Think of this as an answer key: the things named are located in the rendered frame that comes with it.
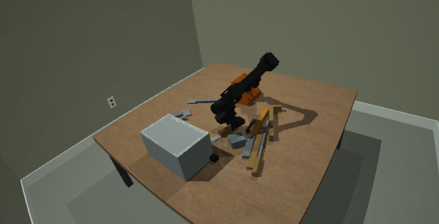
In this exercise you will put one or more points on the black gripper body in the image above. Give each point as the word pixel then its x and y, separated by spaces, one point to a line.
pixel 236 121

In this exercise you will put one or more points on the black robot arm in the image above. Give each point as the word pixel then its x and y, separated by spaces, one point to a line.
pixel 234 92

